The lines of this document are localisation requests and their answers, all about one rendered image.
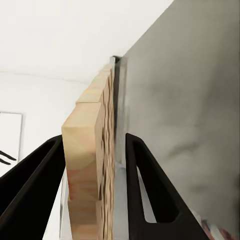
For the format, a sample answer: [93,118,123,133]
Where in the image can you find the jigsaw puzzle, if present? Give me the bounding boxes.
[61,64,116,240]

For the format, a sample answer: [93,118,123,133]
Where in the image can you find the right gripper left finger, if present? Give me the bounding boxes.
[0,134,66,240]

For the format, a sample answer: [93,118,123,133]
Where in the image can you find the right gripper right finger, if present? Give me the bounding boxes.
[125,133,210,240]

